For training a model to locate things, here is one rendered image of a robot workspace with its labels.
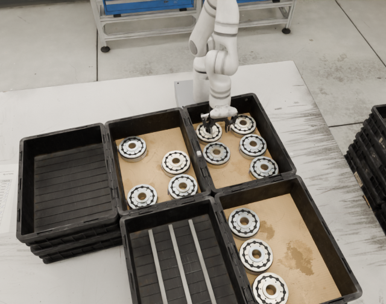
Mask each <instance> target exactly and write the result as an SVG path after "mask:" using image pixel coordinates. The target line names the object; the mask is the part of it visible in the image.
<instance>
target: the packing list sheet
mask: <svg viewBox="0 0 386 304"><path fill-rule="evenodd" d="M18 168H19V164H18V163H17V164H8V165H0V233H6V232H9V228H10V220H11V211H12V206H13V197H14V189H15V184H16V177H17V172H18Z"/></svg>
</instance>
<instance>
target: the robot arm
mask: <svg viewBox="0 0 386 304"><path fill-rule="evenodd" d="M238 25H239V8H238V4H237V2H236V0H205V1H204V4H203V8H202V11H201V13H200V16H199V18H198V21H197V24H196V26H195V28H194V30H193V32H192V33H191V36H190V38H189V49H190V52H191V54H192V55H193V56H195V57H196V58H195V59H194V62H193V100H194V101H195V102H196V103H202V102H205V101H209V112H208V113H207V114H205V115H204V114H203V113H201V120H202V122H203V126H204V128H208V132H209V134H210V135H212V127H213V125H215V123H216V122H223V121H224V122H225V131H226V133H228V131H229V130H230V125H235V122H236V119H237V117H238V111H237V109H236V108H234V107H231V106H230V102H231V93H230V92H231V83H232V82H231V79H230V77H229V76H232V75H234V74H235V73H236V72H237V70H238V65H239V62H238V53H237V45H236V39H237V33H238ZM220 44H222V45H224V46H225V47H226V48H227V50H228V52H225V51H220ZM207 117H209V118H210V119H209V122H208V123H206V120H207ZM228 117H231V119H230V120H228Z"/></svg>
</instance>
